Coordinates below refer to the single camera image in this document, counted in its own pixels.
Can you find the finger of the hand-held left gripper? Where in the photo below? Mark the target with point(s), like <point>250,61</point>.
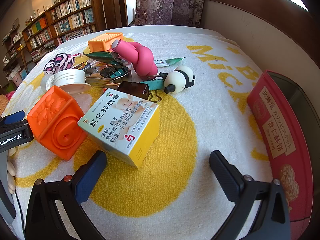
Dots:
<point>12,118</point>
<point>28,131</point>

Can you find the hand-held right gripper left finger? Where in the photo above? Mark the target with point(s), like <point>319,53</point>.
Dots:
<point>91,175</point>

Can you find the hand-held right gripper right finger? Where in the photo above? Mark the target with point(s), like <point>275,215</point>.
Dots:
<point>225,175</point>

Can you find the orange embossed rubber cube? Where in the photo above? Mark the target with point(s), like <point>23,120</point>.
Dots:
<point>57,125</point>

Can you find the yellow white medicine box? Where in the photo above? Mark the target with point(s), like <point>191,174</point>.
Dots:
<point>117,130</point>

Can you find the white small cup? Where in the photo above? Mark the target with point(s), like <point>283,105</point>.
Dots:
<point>70,77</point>

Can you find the red biscuit tin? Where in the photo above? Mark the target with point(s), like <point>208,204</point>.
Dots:
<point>272,120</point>

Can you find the pink leopard fabric toy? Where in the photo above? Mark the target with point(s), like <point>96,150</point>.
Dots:
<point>60,61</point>

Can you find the clear plastic stapler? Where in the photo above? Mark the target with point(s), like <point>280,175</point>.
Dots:
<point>100,81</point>

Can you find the small brown case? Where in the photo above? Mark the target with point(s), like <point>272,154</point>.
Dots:
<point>133,88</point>

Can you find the clear green clip tool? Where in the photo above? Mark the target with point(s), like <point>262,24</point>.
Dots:
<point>100,55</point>

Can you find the panda toy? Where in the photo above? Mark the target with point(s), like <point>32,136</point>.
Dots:
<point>178,78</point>

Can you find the person's left hand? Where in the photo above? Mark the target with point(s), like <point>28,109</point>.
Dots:
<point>11,172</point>

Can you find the white yellow printed towel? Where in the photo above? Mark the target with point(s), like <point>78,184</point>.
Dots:
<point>212,120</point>

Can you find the low wooden side shelf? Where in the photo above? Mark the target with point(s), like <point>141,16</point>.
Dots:
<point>15,52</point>

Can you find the black and yellow stick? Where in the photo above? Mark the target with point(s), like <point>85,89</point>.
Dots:
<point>83,66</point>

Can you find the teal binder clip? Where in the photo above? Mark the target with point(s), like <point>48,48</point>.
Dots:
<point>152,83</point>

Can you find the small orange ribbed block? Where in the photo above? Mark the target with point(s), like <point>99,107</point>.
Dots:
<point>100,43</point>

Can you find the green white ointment tube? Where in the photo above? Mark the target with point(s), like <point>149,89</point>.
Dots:
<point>172,61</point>

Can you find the rows of books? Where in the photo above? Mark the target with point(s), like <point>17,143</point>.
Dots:
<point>72,7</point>

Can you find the pink twisted foam roller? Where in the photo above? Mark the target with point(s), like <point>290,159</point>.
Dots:
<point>142,60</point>

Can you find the wooden bookshelf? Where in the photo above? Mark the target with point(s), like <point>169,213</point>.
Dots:
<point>93,12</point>

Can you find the wooden padded headboard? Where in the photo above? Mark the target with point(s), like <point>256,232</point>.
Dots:
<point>250,25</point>

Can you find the wooden door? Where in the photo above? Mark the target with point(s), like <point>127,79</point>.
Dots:
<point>117,2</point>

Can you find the white mattress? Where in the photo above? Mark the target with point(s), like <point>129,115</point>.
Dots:
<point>150,28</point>

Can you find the purple patterned curtain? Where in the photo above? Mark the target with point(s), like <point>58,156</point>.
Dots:
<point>162,2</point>

